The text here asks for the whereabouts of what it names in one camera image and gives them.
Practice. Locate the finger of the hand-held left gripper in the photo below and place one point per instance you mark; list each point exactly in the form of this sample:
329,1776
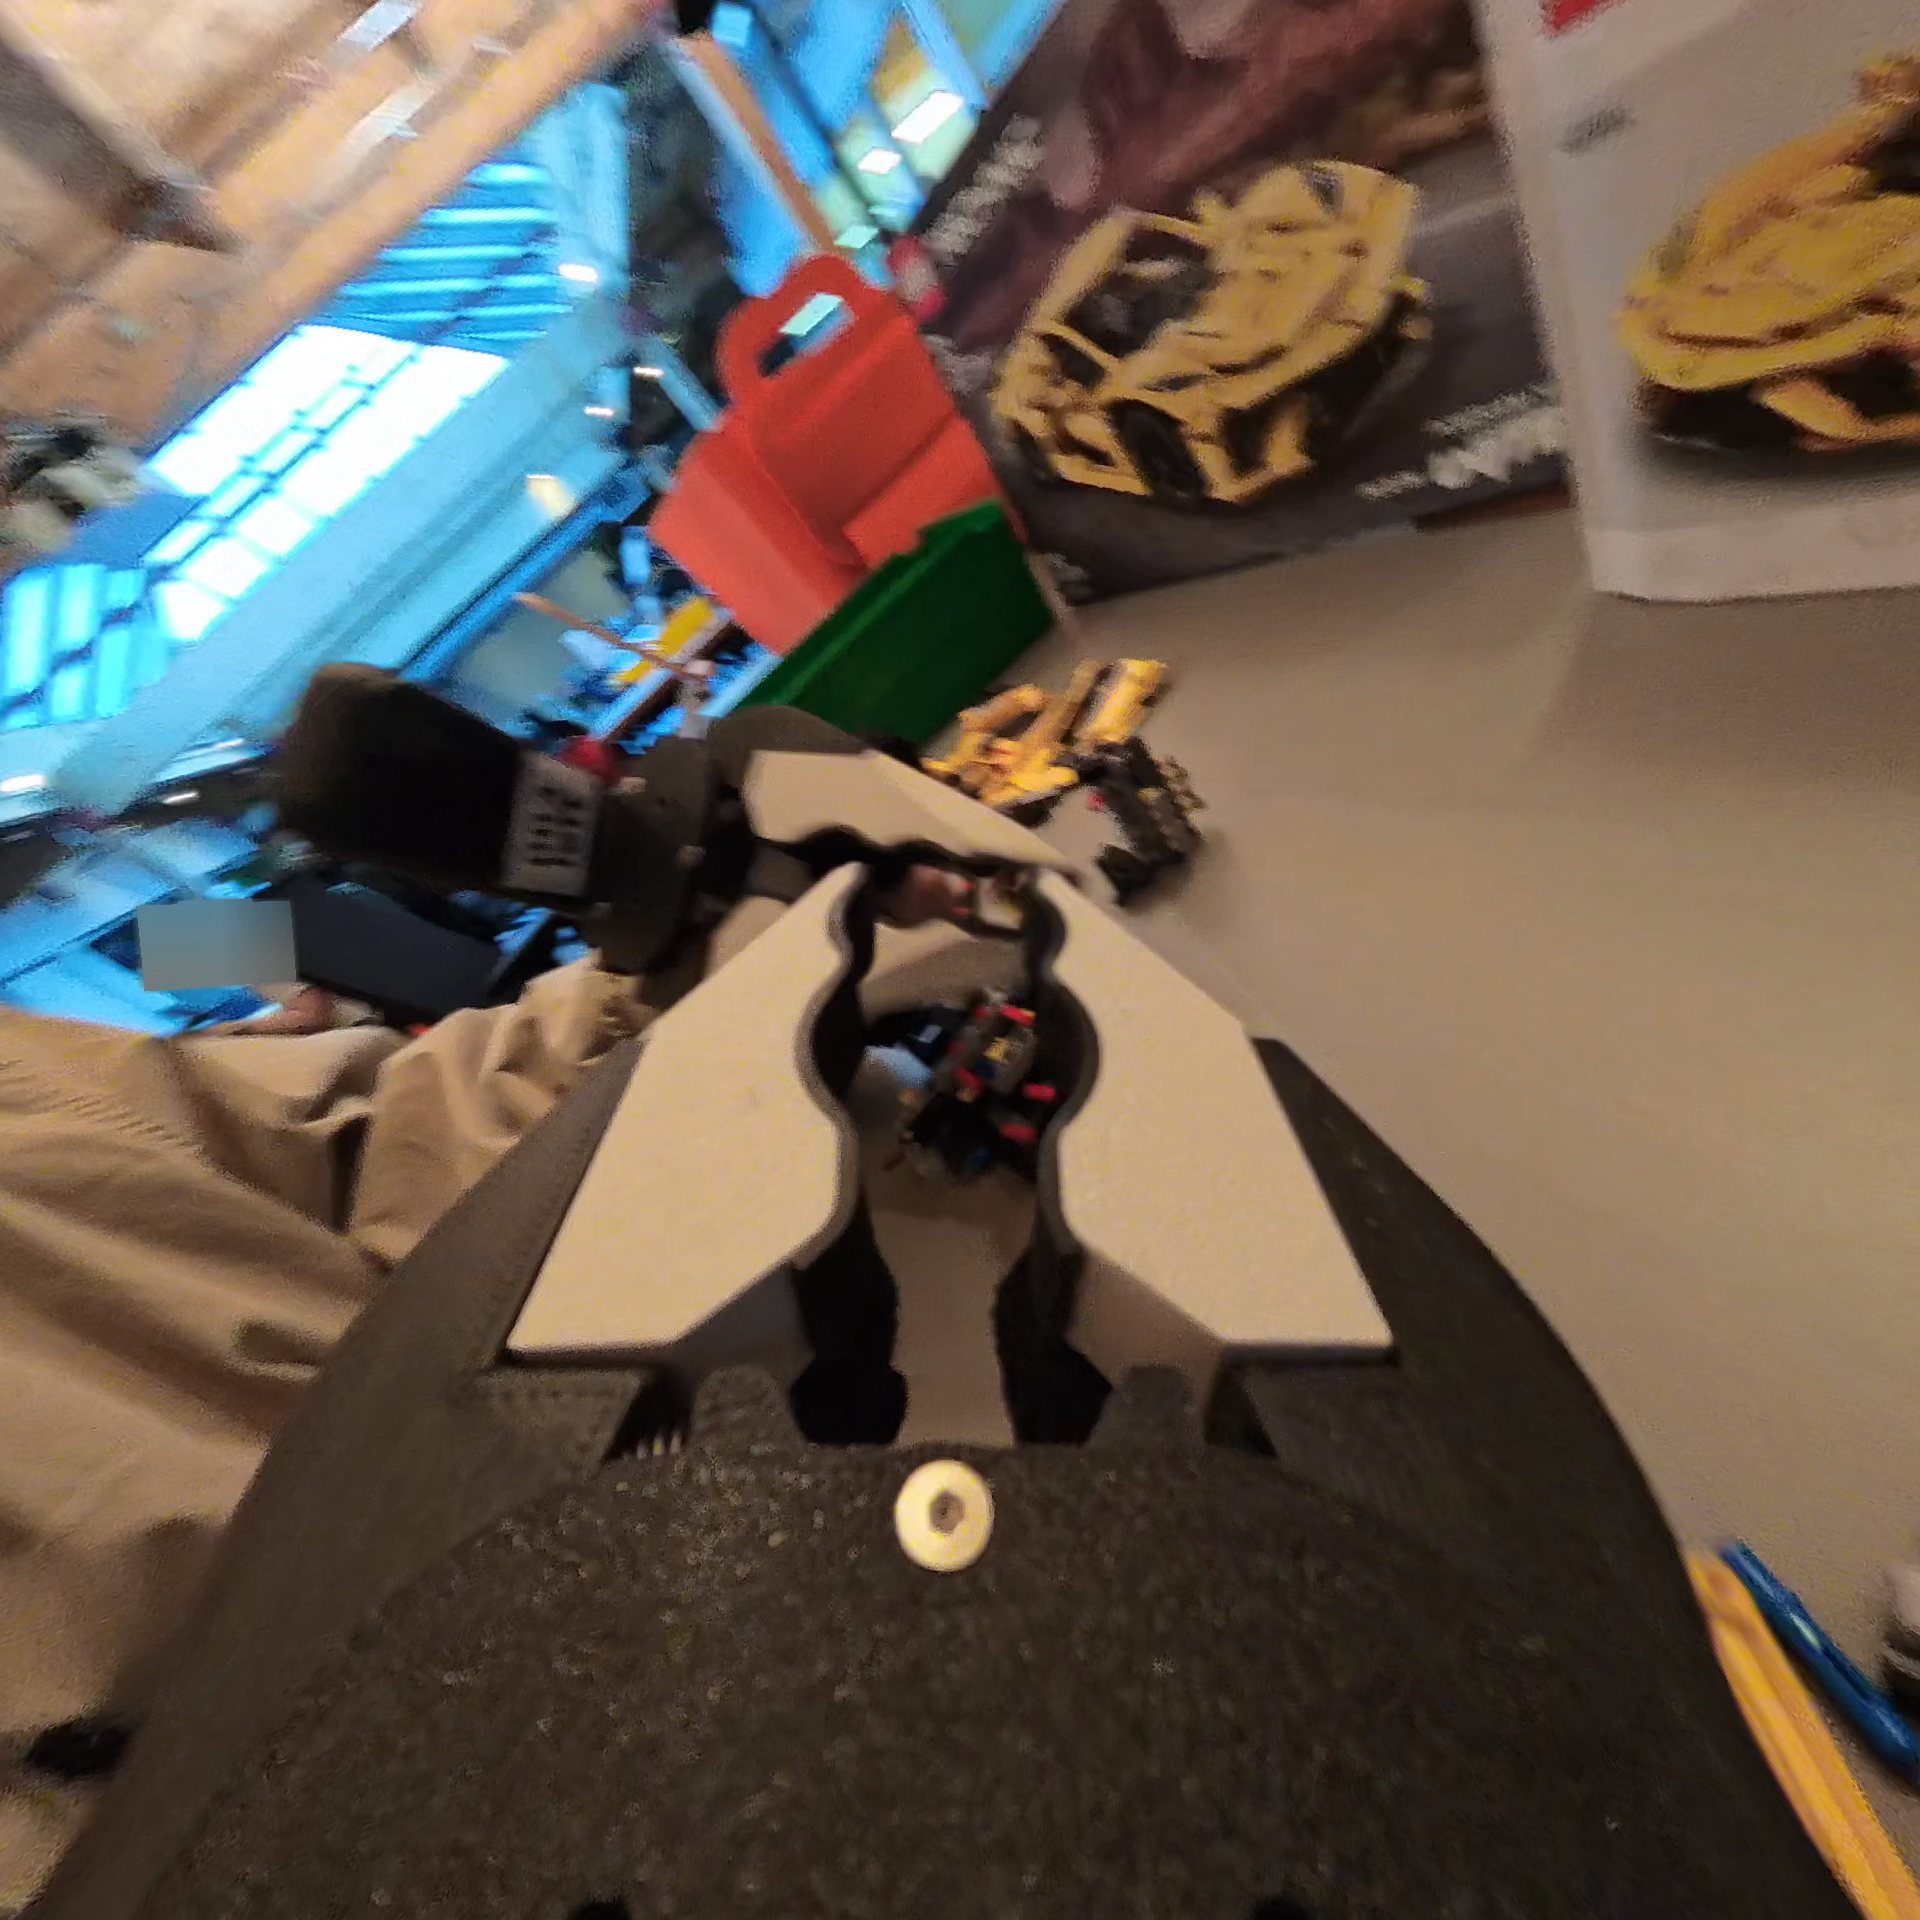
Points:
870,797

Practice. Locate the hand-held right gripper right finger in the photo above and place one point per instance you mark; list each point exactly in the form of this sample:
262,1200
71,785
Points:
1216,1200

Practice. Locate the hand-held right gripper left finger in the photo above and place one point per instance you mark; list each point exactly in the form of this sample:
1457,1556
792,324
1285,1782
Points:
675,1200

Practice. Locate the grey black brick chassis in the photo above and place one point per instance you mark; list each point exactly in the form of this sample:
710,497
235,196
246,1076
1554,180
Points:
965,1081

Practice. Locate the pile of building bricks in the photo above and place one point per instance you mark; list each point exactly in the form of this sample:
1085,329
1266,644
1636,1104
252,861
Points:
1795,1740

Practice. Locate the grey desk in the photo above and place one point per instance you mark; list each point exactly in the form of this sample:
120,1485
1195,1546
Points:
1501,975

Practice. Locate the person's left hand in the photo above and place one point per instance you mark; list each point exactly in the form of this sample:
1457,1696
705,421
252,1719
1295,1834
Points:
931,896

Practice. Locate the green plastic bin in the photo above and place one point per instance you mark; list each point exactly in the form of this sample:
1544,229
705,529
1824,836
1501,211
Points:
913,645

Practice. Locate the yellow brick car body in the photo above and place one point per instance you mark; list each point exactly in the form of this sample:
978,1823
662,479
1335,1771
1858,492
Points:
1035,737

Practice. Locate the brick engine assembly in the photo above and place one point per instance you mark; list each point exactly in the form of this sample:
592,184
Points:
1155,823

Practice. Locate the red plastic bin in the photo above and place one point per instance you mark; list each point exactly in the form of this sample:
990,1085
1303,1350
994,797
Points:
841,436

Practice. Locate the person's beige shirt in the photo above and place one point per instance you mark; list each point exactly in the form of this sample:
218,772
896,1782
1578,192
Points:
151,1277

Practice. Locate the dark car set box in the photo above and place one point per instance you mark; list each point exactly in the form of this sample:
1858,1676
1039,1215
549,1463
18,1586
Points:
1140,89

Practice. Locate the white instruction booklet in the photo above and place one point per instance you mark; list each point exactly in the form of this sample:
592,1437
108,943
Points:
1652,492

